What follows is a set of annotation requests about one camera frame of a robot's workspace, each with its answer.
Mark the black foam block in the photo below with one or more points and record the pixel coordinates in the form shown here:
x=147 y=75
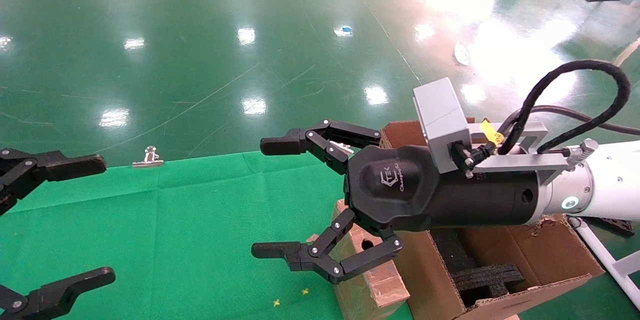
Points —
x=490 y=280

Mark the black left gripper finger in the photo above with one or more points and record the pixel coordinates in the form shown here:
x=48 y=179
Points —
x=75 y=164
x=60 y=292

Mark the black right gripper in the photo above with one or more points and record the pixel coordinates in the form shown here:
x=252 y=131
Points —
x=400 y=190

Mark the green table cloth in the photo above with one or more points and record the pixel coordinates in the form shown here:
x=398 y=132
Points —
x=200 y=240

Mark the blue floor litter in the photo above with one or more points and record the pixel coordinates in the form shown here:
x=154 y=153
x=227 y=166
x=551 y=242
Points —
x=344 y=31

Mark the silver binder clip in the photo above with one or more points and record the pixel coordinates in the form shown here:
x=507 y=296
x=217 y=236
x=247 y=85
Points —
x=344 y=148
x=148 y=162

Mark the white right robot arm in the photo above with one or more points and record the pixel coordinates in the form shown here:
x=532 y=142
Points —
x=615 y=185

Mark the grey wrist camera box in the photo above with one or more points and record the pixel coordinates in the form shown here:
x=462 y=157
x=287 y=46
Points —
x=440 y=119

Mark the small cardboard box with hole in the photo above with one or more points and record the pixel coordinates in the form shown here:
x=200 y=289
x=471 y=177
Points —
x=372 y=290

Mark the white floor paper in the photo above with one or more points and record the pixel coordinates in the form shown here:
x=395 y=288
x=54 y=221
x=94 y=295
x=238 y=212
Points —
x=461 y=53

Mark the large open cardboard carton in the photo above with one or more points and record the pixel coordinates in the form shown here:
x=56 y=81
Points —
x=540 y=260

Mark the white pipe frame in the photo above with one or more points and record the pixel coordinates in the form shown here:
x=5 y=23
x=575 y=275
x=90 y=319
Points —
x=600 y=254

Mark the grey metal camera bracket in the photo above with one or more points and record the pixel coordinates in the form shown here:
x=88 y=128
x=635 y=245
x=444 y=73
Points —
x=525 y=161

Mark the black plastic grid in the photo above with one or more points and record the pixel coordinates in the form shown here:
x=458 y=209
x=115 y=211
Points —
x=617 y=226

